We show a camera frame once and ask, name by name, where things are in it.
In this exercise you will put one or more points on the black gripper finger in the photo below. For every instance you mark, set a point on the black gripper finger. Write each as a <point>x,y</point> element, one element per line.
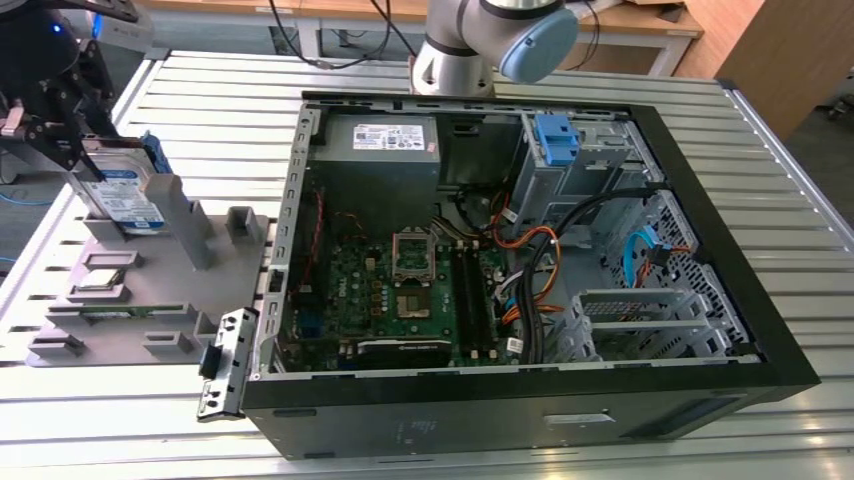
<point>47,125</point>
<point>94,90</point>

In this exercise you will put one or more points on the hard disk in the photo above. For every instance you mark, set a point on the hard disk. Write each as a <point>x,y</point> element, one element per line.
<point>123,200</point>

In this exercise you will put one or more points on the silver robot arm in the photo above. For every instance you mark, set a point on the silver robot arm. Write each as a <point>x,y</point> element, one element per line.
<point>454,30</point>

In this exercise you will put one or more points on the silver disk bay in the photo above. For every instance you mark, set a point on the silver disk bay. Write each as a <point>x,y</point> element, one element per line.
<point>641,325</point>

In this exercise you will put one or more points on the silver CPU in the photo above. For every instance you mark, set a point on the silver CPU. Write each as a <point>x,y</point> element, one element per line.
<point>100,278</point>

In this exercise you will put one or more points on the grey parts rack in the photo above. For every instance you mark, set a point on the grey parts rack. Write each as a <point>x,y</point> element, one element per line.
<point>160,300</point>

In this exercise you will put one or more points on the green RAM stick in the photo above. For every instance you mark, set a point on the green RAM stick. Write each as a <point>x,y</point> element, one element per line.
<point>127,314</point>

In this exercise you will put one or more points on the grey power supply unit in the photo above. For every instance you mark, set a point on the grey power supply unit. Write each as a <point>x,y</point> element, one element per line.
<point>381,190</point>

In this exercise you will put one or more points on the black case fan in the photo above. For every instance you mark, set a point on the black case fan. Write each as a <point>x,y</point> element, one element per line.
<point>316,260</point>

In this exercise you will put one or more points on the green motherboard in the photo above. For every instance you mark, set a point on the green motherboard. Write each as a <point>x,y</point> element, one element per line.
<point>354,300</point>

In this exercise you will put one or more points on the CPU socket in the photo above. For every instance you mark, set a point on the CPU socket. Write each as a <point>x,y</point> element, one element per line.
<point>414,305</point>

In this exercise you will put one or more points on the black graphics card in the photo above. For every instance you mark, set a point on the black graphics card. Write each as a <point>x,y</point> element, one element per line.
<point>401,350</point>

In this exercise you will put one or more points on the black RAM slot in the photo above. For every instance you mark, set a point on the black RAM slot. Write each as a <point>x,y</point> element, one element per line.
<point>471,300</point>
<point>463,300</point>
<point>479,300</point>
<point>487,300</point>

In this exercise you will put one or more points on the blue drive latch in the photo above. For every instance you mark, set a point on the blue drive latch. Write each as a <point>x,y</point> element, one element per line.
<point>555,142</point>

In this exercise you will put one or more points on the silver drive cage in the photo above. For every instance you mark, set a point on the silver drive cage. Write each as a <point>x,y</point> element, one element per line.
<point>587,170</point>

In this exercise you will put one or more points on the black PC case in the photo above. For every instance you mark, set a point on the black PC case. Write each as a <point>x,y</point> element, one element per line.
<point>467,415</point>

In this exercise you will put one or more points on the wooden cabinet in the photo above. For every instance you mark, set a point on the wooden cabinet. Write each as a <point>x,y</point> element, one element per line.
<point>788,60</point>

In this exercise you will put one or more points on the office chair base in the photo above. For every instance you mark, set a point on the office chair base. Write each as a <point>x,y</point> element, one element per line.
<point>842,107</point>

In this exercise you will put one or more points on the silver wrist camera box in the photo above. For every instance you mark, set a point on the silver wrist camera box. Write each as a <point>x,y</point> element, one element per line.
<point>127,32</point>

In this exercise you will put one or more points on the silver slot bracket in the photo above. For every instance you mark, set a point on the silver slot bracket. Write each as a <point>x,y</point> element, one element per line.
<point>234,360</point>

